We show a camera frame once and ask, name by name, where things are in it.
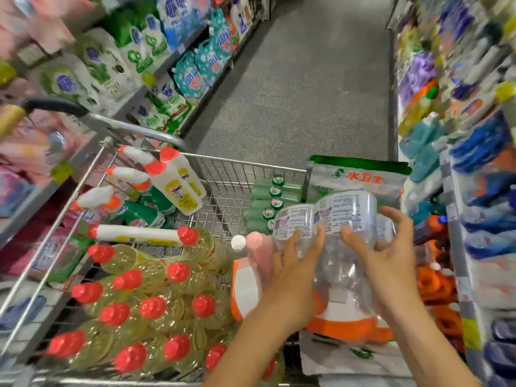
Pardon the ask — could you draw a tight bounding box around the person's left forearm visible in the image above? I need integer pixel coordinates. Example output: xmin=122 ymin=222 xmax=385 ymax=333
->
xmin=204 ymin=306 xmax=317 ymax=387

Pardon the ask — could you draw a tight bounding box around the person's left hand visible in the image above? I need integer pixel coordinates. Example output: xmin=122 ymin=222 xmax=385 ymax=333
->
xmin=262 ymin=225 xmax=327 ymax=333

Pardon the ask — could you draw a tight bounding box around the white red-capped cleaner bottle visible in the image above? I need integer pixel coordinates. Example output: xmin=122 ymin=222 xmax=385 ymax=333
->
xmin=145 ymin=146 xmax=208 ymax=217

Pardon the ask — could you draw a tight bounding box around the cluster of orange trigger sprayers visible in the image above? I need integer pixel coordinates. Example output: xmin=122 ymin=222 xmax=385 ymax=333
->
xmin=413 ymin=238 xmax=466 ymax=337

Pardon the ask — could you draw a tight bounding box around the clear-wrapped orange-trigger spray pack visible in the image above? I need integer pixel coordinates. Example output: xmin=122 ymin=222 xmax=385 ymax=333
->
xmin=273 ymin=189 xmax=398 ymax=345

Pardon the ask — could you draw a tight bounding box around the person's right hand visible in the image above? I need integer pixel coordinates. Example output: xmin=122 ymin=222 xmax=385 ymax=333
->
xmin=340 ymin=207 xmax=422 ymax=321

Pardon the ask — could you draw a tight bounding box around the orange white spray bottle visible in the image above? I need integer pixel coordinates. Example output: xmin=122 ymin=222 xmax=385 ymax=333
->
xmin=230 ymin=256 xmax=264 ymax=324

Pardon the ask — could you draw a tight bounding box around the cluster of yellow red-capped bottles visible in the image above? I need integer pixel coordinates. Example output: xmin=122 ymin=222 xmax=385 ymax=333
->
xmin=44 ymin=225 xmax=282 ymax=387

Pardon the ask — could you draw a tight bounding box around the person's right forearm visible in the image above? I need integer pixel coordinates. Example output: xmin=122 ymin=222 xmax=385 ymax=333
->
xmin=377 ymin=306 xmax=482 ymax=387

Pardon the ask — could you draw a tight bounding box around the cluster of teal cleaner bottles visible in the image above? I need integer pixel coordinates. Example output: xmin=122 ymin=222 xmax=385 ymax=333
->
xmin=399 ymin=115 xmax=446 ymax=184

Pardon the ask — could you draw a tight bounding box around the large green white cleaner pouch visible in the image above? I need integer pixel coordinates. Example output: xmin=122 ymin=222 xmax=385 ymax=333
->
xmin=298 ymin=328 xmax=414 ymax=378
xmin=305 ymin=154 xmax=413 ymax=210

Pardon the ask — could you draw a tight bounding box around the row of teal blue pouches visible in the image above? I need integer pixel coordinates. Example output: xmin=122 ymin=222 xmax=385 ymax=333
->
xmin=157 ymin=0 xmax=257 ymax=103

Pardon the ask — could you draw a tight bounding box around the grey shopping cart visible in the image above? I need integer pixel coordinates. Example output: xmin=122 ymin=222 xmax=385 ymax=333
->
xmin=0 ymin=95 xmax=420 ymax=387

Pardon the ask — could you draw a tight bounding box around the row of green white pouches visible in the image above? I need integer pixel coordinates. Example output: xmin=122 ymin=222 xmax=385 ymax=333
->
xmin=32 ymin=0 xmax=196 ymax=135

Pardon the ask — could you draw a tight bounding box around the stack of pink detergent pouches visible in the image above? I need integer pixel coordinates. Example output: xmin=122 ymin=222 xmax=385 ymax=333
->
xmin=0 ymin=117 xmax=91 ymax=281

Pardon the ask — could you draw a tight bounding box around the row of purple cleaner bottles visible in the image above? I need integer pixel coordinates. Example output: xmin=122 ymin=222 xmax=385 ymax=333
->
xmin=399 ymin=52 xmax=438 ymax=103

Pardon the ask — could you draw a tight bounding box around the cluster of blue cleaner bottles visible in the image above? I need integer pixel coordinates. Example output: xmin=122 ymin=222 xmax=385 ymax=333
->
xmin=447 ymin=112 xmax=516 ymax=263

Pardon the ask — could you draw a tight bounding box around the store shelving with refill pouches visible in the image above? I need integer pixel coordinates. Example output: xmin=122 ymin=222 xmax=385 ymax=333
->
xmin=0 ymin=0 xmax=271 ymax=319

